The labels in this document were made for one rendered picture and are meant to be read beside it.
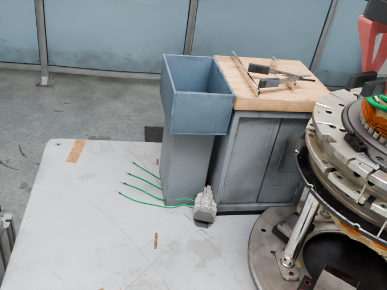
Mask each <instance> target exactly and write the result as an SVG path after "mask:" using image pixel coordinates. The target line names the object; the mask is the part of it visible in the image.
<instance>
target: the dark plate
mask: <svg viewBox="0 0 387 290"><path fill-rule="evenodd" d="M303 261H304V264H305V267H306V269H307V271H308V273H309V274H310V276H311V278H312V279H313V280H315V281H317V280H318V278H319V276H320V274H321V272H322V271H323V268H324V266H325V264H326V263H328V264H330V265H332V266H334V267H335V268H337V269H339V270H340V271H341V272H343V273H345V274H348V275H350V276H351V277H353V278H355V279H357V280H358V281H359V285H358V287H357V290H387V263H386V262H385V261H384V260H383V259H382V258H381V257H380V256H379V255H378V254H377V253H376V252H374V251H373V250H372V249H370V248H369V247H367V246H366V245H364V244H362V243H360V242H358V241H356V240H353V239H351V238H349V237H347V236H344V235H339V234H333V233H325V234H319V235H316V236H314V237H312V238H310V239H309V240H308V241H307V242H306V243H305V245H304V248H303Z"/></svg>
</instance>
